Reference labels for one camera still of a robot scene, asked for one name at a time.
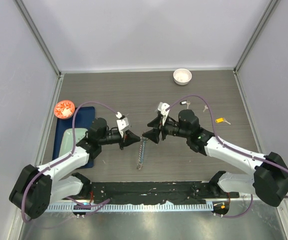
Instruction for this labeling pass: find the right aluminium corner post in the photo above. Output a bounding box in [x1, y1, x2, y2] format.
[234, 0, 280, 74]

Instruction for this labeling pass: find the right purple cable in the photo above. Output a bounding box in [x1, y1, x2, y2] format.
[167, 94, 288, 218]

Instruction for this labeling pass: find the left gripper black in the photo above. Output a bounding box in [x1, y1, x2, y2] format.
[99, 129, 140, 150]

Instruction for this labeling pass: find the purple cable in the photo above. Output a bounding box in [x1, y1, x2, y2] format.
[21, 101, 121, 223]
[167, 94, 288, 218]

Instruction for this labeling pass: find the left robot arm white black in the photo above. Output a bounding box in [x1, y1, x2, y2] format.
[9, 117, 141, 219]

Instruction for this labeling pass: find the key with black tag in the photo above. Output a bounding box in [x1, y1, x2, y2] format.
[180, 100, 191, 110]

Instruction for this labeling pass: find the key with yellow tag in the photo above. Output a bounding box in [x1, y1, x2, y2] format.
[215, 117, 231, 125]

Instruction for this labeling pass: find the orange patterned bowl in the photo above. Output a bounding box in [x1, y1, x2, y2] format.
[53, 100, 75, 120]

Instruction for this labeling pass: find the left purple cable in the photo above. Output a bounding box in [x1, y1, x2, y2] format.
[21, 101, 121, 223]

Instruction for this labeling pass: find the large keyring with small rings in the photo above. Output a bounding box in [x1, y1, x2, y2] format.
[136, 137, 148, 170]

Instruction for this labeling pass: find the left aluminium corner post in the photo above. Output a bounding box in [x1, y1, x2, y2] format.
[13, 0, 61, 77]

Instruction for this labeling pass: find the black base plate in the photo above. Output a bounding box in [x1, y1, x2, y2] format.
[71, 181, 240, 205]

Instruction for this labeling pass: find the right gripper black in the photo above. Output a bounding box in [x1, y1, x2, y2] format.
[143, 114, 190, 144]

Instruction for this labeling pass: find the slotted cable duct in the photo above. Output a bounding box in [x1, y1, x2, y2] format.
[45, 201, 213, 213]

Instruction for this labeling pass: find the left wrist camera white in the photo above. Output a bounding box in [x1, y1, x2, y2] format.
[116, 112, 131, 137]

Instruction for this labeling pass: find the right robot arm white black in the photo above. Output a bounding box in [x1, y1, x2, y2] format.
[143, 109, 288, 207]

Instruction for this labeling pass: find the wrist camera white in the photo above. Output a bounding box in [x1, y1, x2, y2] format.
[157, 102, 170, 126]
[116, 112, 131, 137]

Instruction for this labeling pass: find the white bowl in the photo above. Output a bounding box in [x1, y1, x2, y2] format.
[173, 68, 192, 86]

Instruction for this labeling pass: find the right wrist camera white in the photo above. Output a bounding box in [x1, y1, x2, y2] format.
[157, 102, 170, 126]

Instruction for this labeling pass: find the aluminium corner post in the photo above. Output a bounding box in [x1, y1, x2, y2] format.
[234, 0, 280, 74]
[13, 0, 61, 77]

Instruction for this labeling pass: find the pale green rectangular plate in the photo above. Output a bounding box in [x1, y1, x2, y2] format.
[58, 128, 87, 157]

